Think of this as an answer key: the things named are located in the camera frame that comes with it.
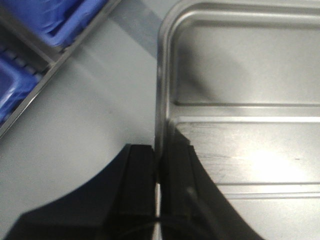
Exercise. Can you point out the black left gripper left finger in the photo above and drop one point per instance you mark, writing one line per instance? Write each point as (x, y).
(118, 203)

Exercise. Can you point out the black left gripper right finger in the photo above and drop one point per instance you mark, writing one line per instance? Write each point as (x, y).
(192, 206)

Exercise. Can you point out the small ribbed silver tray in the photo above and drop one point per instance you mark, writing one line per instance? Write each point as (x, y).
(241, 80)

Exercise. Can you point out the blue bin under trays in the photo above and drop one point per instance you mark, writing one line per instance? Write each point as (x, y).
(20, 82)

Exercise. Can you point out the steel flow rack frame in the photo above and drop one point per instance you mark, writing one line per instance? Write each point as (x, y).
(50, 57)

